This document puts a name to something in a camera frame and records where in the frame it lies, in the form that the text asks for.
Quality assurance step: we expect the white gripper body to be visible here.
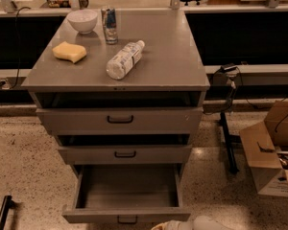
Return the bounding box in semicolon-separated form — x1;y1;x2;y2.
165;220;194;230

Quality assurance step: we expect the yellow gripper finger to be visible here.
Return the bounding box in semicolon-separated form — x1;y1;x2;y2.
151;222;169;230

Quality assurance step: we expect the grey bottom drawer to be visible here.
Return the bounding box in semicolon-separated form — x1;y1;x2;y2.
62;164;190;224

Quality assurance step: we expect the grey drawer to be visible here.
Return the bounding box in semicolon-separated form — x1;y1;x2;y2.
62;164;190;224
58;145;191;165
36;107;203;135

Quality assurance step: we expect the grey middle drawer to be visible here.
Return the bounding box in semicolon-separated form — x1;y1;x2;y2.
58;145;191;165

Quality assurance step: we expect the grey drawer cabinet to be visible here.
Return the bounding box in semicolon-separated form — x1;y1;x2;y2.
21;9;211;177

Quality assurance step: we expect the grey top drawer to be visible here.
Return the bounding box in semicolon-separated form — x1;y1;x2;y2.
36;107;203;135

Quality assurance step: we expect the black stand leg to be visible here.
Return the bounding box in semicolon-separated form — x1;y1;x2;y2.
219;77;240;175

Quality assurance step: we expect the open cardboard box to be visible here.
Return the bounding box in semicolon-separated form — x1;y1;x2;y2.
239;101;288;197

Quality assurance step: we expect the black bar on floor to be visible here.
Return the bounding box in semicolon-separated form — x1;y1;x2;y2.
0;195;15;230

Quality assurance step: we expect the clear plastic water bottle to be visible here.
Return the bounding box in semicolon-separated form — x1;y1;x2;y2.
107;40;145;80

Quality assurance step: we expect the yellow sponge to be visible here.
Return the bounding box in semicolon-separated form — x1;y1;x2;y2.
52;41;86;63

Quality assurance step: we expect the blue silver energy drink can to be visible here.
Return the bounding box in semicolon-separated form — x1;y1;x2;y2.
101;7;118;44

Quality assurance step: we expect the white bowl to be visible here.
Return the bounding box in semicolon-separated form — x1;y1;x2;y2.
66;10;98;34

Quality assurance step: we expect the black cable on left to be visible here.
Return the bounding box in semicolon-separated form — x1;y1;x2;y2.
10;6;33;90

